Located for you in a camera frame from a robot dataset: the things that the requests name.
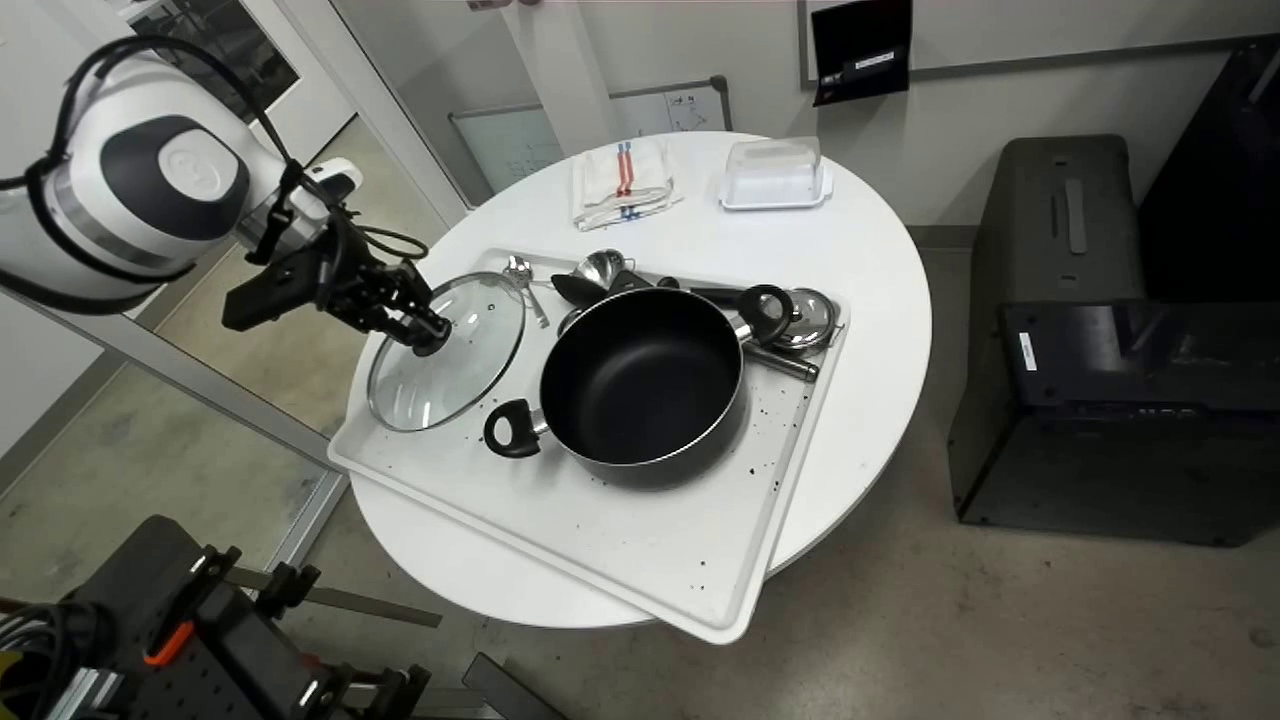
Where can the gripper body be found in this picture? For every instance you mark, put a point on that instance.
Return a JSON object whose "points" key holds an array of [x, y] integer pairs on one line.
{"points": [[345, 275]]}

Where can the silver ladle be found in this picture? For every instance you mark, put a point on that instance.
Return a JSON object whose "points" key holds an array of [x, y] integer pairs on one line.
{"points": [[600, 267]]}

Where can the black wall holder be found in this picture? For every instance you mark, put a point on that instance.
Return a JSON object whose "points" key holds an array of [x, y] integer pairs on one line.
{"points": [[860, 50]]}

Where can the large black equipment case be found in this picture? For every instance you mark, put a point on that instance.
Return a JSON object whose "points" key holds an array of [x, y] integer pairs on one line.
{"points": [[1215, 180]]}

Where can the whiteboard on floor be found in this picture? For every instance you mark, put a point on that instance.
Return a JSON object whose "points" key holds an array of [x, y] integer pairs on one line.
{"points": [[510, 145]]}

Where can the glass lid with black knob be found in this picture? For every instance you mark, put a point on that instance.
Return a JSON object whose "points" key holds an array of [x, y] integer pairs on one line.
{"points": [[450, 370]]}

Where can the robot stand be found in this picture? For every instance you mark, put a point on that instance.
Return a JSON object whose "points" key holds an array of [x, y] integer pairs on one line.
{"points": [[190, 640]]}

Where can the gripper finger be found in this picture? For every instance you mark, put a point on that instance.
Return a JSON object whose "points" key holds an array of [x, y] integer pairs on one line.
{"points": [[410, 285], [405, 325]]}

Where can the white speckled tray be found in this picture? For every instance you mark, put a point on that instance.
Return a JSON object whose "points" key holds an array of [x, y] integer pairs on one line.
{"points": [[620, 550]]}

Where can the silver spoon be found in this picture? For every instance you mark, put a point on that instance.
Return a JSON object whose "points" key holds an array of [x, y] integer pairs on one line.
{"points": [[520, 272]]}

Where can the small steel lid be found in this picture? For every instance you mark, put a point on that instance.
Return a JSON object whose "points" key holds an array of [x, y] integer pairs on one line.
{"points": [[812, 318]]}

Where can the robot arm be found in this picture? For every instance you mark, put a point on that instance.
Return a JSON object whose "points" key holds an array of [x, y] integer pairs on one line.
{"points": [[150, 180]]}

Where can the white cloth with stripes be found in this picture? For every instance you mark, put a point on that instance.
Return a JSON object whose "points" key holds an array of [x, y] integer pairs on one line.
{"points": [[622, 185]]}

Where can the clear plastic butter dish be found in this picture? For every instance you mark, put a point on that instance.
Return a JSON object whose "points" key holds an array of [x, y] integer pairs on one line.
{"points": [[775, 175]]}

